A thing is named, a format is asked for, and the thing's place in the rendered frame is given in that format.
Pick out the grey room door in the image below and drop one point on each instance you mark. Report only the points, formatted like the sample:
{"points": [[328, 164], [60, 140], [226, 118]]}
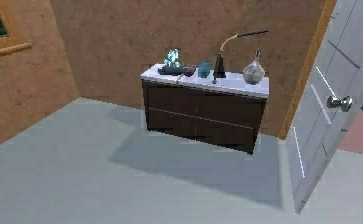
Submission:
{"points": [[329, 100]]}

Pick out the dark brown chest of drawers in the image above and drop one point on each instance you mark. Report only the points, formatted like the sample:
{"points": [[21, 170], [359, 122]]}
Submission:
{"points": [[202, 113]]}

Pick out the small blue cup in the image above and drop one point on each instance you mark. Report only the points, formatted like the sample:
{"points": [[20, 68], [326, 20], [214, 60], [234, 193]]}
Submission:
{"points": [[204, 69]]}

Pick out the wooden framed window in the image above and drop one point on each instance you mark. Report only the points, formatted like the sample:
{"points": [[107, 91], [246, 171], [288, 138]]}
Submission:
{"points": [[0, 28]]}

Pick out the round grey glass bottle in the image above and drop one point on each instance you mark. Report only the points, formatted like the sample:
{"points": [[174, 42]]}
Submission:
{"points": [[253, 72]]}

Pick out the pale blue crystal ornament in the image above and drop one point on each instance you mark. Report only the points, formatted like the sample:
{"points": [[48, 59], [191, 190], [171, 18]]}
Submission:
{"points": [[171, 64]]}

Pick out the small dark purple object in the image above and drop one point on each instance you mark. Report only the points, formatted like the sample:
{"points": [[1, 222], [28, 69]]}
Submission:
{"points": [[189, 70]]}

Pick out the black desk lamp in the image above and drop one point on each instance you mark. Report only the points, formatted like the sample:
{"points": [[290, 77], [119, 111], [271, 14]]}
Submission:
{"points": [[219, 66]]}

